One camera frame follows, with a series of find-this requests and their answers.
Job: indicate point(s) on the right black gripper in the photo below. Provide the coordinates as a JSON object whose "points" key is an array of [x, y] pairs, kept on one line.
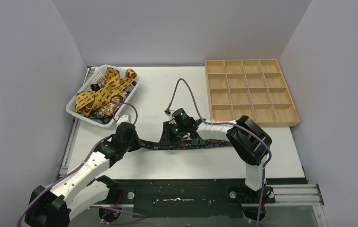
{"points": [[166, 135]]}

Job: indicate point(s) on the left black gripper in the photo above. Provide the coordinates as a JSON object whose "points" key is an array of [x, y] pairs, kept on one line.
{"points": [[134, 141]]}

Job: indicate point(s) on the dark floral tie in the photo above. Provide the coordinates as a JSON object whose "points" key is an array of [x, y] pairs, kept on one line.
{"points": [[185, 144]]}

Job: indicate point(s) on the white plastic basket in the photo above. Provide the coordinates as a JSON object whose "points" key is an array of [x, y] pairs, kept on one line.
{"points": [[87, 86]]}

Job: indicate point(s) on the wooden compartment tray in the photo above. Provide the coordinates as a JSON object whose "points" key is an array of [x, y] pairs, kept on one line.
{"points": [[252, 87]]}

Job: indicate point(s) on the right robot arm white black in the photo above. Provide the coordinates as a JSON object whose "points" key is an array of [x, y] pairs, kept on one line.
{"points": [[244, 135]]}

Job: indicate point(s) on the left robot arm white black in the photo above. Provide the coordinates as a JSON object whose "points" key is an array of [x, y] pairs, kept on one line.
{"points": [[58, 203]]}

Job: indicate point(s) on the beige floral tie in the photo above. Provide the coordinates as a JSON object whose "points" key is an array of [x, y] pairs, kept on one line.
{"points": [[119, 95]]}

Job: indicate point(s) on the yellow patterned tie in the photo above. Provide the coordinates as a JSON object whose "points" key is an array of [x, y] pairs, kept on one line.
{"points": [[88, 101]]}

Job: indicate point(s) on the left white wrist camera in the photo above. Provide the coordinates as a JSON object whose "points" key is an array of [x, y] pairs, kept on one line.
{"points": [[123, 118]]}

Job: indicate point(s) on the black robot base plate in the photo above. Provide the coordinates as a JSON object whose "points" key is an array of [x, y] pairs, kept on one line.
{"points": [[189, 198]]}

